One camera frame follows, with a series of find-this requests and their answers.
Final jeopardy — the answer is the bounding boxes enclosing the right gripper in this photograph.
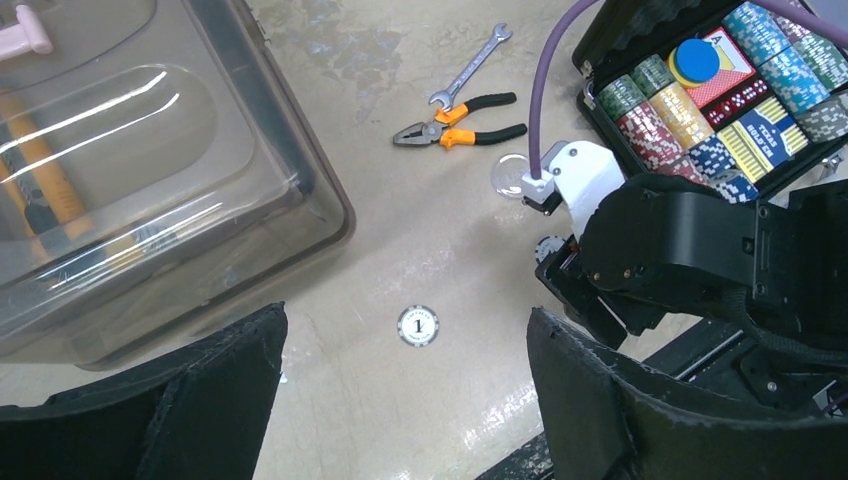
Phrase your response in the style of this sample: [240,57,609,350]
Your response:
[535,238,663,349]

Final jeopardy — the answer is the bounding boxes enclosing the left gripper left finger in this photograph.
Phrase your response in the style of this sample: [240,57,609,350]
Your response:
[1,303,288,479]

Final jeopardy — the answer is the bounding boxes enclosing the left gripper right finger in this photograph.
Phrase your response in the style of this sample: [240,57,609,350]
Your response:
[526,308,847,479]

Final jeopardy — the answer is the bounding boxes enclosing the white poker chip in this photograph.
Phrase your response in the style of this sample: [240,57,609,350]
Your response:
[534,235,565,264]
[397,305,440,348]

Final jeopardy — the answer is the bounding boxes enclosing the clear round disc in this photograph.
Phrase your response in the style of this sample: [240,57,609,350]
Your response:
[490,153,529,200]

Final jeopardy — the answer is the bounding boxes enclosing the yellow blue card deck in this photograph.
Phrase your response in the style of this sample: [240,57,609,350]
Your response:
[717,96,809,183]

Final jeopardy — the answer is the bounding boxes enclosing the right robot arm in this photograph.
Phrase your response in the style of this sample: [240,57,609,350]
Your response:
[535,174,847,369]

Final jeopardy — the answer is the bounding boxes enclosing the red green chip row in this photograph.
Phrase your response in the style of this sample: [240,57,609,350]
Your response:
[596,75,705,184]

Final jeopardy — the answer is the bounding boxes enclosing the translucent brown storage box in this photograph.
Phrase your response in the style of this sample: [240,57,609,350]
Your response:
[1,1,354,369]

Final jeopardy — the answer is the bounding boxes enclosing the yellow green chip row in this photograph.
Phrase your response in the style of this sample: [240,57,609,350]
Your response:
[632,54,759,203]

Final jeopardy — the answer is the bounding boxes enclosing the black poker case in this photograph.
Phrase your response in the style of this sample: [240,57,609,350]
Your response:
[573,1,847,200]

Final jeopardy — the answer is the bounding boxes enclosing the orange black pliers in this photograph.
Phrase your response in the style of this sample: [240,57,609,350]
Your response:
[392,91,529,151]

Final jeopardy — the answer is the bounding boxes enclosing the red dice in case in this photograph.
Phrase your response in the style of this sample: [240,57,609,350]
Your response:
[701,76,773,132]

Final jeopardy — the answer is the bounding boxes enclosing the blue round button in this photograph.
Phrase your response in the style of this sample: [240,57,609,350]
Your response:
[667,38,720,88]

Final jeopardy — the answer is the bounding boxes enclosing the silver wrench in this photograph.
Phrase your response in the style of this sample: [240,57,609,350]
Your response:
[428,23,513,111]

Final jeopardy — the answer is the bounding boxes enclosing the red card deck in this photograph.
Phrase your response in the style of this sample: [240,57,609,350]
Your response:
[686,27,756,108]

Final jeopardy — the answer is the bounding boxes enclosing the light blue chip row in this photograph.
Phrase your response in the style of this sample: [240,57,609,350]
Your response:
[722,2,830,115]

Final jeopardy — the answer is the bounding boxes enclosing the purple chip row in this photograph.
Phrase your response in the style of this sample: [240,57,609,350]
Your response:
[770,12,847,143]

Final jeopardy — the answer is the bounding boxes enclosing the black metal table frame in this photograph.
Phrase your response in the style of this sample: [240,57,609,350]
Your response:
[476,314,848,480]

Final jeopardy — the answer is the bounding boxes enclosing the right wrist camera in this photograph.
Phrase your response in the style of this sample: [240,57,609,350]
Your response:
[521,141,625,238]

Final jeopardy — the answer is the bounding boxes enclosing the pink box handle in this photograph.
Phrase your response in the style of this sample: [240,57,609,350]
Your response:
[1,4,54,61]

